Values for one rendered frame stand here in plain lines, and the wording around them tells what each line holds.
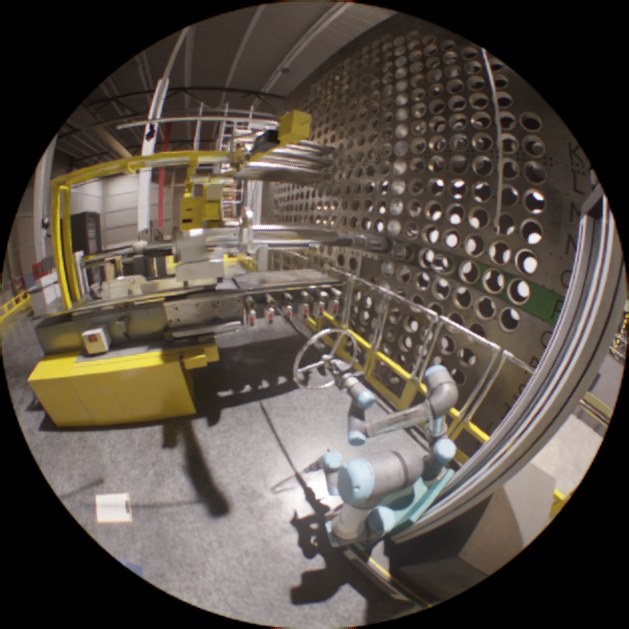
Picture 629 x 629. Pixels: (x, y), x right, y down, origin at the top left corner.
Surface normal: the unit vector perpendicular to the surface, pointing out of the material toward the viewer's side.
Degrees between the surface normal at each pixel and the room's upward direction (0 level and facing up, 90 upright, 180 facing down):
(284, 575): 0
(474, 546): 0
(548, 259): 90
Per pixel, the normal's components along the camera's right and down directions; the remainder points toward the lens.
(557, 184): -0.87, 0.13
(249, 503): 0.08, -0.91
